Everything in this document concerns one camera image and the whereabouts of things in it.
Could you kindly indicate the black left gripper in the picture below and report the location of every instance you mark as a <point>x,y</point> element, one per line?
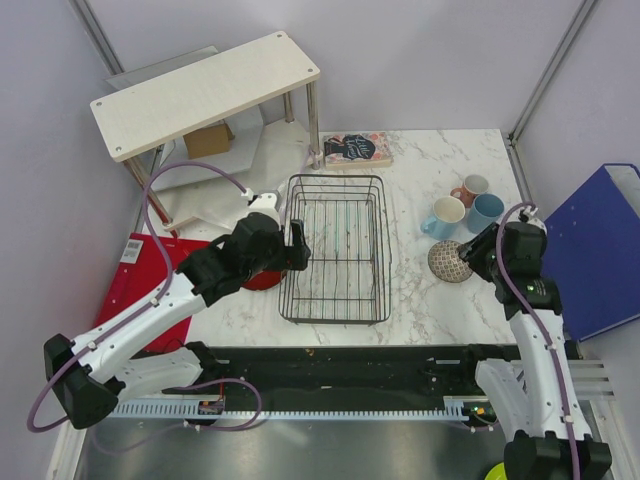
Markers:
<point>291,257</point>

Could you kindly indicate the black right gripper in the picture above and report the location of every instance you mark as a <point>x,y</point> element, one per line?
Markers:
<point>473,250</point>

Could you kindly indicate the patterned ceramic bowl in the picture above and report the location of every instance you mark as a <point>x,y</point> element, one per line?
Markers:
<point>444,262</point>

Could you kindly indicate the blue tumbler cup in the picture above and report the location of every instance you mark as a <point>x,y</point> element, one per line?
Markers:
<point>486,209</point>

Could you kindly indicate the red floral plate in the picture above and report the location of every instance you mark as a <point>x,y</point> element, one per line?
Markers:
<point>264,281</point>

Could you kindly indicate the light blue mug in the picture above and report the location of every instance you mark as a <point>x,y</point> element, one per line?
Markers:
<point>446,215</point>

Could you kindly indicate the pink mug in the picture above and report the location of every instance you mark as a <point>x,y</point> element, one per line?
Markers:
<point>472,186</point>

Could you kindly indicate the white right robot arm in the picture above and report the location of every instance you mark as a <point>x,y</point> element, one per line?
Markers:
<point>547,436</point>

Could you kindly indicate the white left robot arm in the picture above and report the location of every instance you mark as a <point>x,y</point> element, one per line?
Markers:
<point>95,372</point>

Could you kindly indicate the blue binder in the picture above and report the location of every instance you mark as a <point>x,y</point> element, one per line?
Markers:
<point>593,252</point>

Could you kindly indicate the floral cover book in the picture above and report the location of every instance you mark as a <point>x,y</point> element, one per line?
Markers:
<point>357,150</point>

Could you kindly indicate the cardboard box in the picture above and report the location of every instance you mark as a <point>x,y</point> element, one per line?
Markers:
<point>208,141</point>

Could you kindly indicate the red folder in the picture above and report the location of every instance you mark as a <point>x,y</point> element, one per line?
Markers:
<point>141,269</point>

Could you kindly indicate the white wooden shelf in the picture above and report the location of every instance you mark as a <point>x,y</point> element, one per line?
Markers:
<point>265,90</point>

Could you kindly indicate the green plate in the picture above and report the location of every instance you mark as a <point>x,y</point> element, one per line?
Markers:
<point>497,472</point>

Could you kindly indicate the black wire dish rack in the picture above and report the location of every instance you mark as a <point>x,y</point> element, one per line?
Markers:
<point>348,278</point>

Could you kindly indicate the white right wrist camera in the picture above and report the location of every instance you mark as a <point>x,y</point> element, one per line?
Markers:
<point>529,215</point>

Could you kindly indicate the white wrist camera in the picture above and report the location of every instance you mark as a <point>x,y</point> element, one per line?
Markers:
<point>529,215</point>
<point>267,203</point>

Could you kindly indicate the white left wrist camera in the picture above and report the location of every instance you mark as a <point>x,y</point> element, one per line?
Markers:
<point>267,203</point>

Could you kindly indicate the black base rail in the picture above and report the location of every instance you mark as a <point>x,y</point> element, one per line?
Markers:
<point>404,376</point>

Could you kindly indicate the white slotted cable duct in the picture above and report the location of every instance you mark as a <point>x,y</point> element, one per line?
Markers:
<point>200,408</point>

